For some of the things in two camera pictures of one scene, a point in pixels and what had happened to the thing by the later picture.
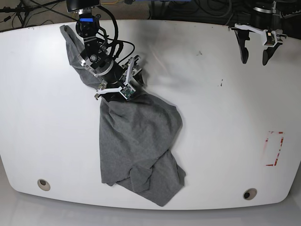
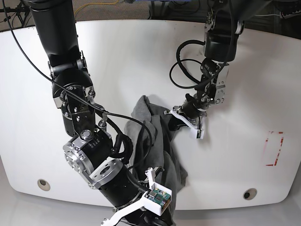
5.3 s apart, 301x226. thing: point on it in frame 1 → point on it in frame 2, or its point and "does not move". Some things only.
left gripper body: x=128 y=88 → x=147 y=212
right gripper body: x=270 y=38 → x=194 y=122
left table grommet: x=43 y=185 does not move
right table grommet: x=249 y=194 does not move
